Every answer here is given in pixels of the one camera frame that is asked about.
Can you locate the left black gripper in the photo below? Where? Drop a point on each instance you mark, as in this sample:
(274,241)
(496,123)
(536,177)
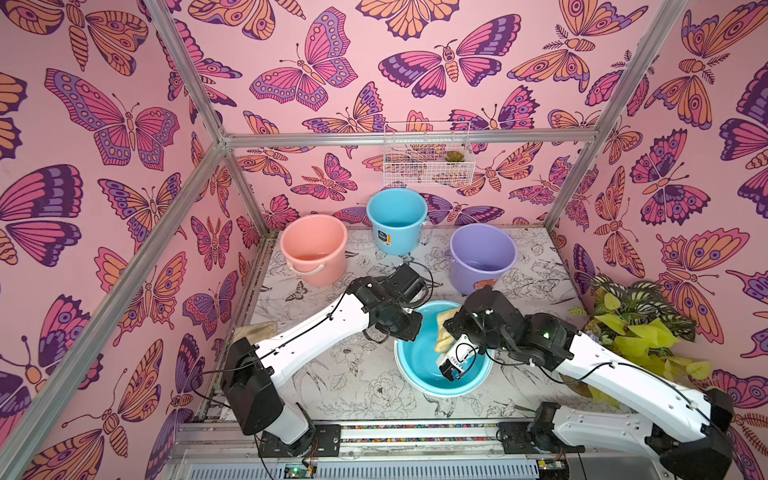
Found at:
(411,333)

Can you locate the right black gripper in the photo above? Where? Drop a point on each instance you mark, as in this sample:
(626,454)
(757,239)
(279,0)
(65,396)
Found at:
(459,339)

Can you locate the yellow microfiber cloth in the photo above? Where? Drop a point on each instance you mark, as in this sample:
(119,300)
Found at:
(444,339)

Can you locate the purple plastic bucket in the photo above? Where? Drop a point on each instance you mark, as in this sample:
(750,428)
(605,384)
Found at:
(480,255)

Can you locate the blue bucket white handle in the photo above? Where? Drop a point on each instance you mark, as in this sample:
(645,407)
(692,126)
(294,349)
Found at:
(417,360)

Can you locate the pink plastic bucket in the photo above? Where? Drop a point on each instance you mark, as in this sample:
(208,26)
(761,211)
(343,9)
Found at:
(314,249)

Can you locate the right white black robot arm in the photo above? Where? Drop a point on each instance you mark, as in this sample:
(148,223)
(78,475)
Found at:
(682,429)

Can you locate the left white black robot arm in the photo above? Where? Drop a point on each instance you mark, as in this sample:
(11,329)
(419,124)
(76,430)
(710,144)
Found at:
(254,371)

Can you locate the beige worn cloth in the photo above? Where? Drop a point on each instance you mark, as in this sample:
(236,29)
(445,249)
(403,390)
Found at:
(255,333)

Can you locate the green leafy potted plant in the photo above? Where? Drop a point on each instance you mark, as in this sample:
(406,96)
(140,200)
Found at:
(640,324)

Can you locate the small green succulent plant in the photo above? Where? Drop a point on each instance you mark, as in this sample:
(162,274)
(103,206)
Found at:
(454,157)

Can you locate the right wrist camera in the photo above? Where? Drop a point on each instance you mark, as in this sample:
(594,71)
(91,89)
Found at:
(454,364)

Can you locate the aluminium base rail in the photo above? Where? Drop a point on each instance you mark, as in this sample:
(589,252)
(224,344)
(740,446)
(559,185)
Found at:
(440,449)

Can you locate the white wire wall basket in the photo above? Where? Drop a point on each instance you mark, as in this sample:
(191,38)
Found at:
(414,158)

